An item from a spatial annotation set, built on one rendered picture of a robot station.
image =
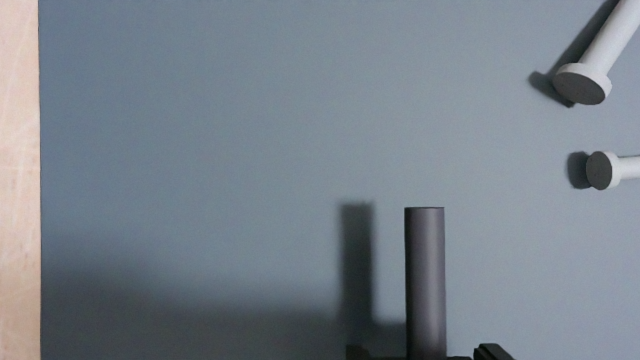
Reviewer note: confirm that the grey headed pin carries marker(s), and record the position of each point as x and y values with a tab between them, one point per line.
604	169

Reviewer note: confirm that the white headed pin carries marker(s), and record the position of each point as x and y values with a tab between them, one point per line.
586	82

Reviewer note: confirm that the dark grey clevis fork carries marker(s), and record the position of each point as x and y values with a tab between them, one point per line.
425	285

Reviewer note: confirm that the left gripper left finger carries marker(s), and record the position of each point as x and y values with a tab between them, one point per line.
356	352

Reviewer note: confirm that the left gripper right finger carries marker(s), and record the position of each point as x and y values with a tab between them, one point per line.
491	351

